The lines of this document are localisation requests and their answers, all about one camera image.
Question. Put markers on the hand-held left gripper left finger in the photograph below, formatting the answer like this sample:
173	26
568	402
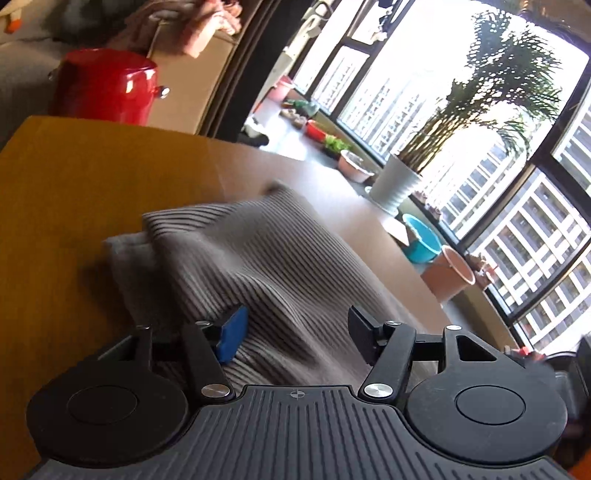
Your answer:
233	334

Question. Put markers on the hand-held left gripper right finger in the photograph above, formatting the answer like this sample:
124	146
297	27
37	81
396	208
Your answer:
364	332

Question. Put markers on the grey striped sweater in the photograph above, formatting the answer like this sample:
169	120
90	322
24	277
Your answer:
277	258

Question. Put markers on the large pink flower pot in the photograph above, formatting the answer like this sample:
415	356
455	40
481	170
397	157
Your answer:
448	277

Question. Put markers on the teal bucket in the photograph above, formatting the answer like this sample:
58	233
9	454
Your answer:
420	240

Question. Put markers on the pink metal bowl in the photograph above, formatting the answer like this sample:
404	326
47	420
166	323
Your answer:
355	167

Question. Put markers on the green plant tray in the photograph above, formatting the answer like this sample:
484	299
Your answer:
337	146

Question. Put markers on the red bowl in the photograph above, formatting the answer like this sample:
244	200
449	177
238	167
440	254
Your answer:
316	131

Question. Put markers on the green toy figure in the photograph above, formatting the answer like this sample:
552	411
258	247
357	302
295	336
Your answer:
302	107

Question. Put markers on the small pink bucket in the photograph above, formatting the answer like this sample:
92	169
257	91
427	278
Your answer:
281	90

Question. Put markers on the beige box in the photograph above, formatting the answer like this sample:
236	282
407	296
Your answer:
194	87

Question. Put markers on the brown curtain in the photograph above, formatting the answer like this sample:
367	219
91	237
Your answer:
258	69

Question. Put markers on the green palm plant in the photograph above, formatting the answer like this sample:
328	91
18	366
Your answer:
489	83

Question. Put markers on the red enamel pot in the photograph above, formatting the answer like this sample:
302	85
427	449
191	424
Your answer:
101	87

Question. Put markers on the white stick vacuum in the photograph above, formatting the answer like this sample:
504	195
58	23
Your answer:
298	41

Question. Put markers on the pink blanket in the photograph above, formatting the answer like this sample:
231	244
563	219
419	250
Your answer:
203	23

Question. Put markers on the grey sofa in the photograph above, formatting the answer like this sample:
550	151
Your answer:
23	83

